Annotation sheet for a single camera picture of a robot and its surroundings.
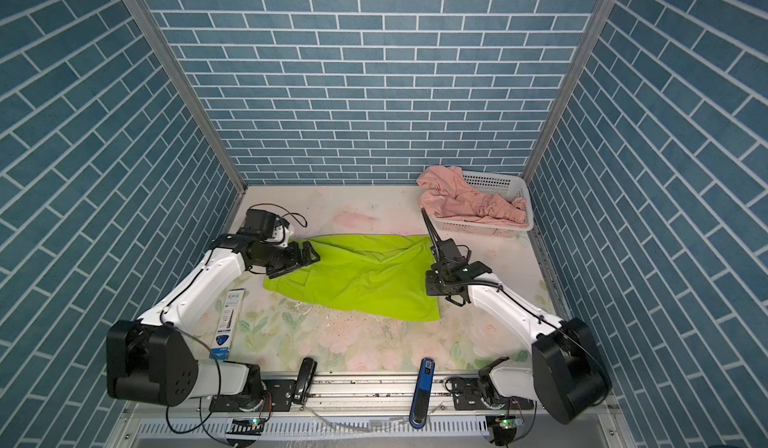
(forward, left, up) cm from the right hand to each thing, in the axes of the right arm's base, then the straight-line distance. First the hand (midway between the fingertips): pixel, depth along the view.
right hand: (428, 280), depth 87 cm
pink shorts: (+34, -5, +2) cm, 34 cm away
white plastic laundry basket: (+44, -23, -1) cm, 50 cm away
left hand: (0, +34, +7) cm, 35 cm away
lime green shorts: (+4, +16, -4) cm, 17 cm away
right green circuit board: (-32, -20, -9) cm, 39 cm away
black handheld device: (-28, +30, -3) cm, 41 cm away
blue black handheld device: (-31, +1, -6) cm, 32 cm away
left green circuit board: (-38, +41, -9) cm, 57 cm away
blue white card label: (-16, +57, -5) cm, 59 cm away
